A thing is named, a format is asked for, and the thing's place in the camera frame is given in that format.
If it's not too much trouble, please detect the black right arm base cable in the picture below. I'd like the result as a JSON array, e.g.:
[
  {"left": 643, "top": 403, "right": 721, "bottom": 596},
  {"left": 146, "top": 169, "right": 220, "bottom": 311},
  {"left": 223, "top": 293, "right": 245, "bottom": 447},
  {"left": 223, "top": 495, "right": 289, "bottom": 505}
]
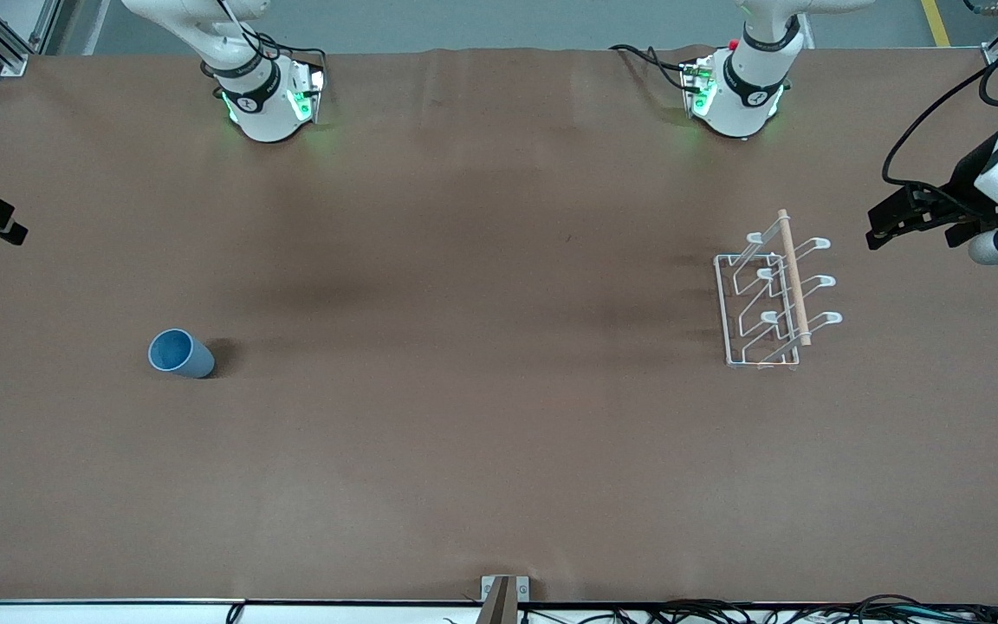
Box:
[{"left": 215, "top": 0, "right": 328, "bottom": 98}]

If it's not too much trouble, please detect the black arm base cable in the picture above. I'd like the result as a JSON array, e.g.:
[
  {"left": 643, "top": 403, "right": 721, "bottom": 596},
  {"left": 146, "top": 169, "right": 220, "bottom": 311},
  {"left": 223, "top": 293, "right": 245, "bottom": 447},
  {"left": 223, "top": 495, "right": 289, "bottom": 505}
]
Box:
[
  {"left": 609, "top": 43, "right": 701, "bottom": 93},
  {"left": 215, "top": 0, "right": 328, "bottom": 98}
]

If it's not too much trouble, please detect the black floor cable bundle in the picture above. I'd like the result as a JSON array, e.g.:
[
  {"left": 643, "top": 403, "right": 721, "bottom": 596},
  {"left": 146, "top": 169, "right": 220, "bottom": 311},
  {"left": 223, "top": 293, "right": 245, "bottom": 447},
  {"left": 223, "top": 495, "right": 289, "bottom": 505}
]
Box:
[{"left": 520, "top": 595, "right": 998, "bottom": 624}]

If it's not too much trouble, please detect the brown table cover sheet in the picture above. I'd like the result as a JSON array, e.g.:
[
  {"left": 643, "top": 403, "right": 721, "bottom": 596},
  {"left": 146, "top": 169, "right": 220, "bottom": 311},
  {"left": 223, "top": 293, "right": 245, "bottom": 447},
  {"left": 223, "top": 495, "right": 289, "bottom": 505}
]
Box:
[{"left": 0, "top": 45, "right": 998, "bottom": 606}]

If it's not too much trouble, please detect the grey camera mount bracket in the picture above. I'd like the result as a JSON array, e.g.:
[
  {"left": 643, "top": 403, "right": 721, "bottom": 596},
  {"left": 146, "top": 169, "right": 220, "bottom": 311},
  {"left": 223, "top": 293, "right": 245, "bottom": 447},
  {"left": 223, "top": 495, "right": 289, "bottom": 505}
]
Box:
[{"left": 480, "top": 575, "right": 532, "bottom": 624}]

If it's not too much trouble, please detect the black left arm base cable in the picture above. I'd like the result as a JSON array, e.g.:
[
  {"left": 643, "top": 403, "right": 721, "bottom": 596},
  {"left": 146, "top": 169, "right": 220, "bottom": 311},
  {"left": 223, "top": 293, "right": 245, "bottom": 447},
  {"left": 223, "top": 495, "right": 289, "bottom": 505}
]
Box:
[{"left": 609, "top": 43, "right": 701, "bottom": 93}]

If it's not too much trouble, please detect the white wire cup rack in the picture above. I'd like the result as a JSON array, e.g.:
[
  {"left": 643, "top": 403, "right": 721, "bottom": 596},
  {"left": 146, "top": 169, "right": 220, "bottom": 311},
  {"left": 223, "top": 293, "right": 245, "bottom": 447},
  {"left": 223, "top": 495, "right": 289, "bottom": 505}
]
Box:
[{"left": 714, "top": 209, "right": 844, "bottom": 371}]

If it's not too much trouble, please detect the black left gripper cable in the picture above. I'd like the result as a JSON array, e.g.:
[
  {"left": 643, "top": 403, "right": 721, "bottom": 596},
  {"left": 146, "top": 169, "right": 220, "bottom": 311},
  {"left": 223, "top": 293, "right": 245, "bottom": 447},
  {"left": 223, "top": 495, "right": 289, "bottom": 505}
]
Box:
[{"left": 884, "top": 33, "right": 998, "bottom": 188}]

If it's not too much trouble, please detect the blue plastic cup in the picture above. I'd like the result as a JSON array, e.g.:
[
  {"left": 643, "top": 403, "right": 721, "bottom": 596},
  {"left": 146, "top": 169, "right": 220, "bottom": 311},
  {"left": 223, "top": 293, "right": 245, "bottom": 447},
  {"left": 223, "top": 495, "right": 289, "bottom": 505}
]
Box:
[{"left": 148, "top": 328, "right": 217, "bottom": 380}]

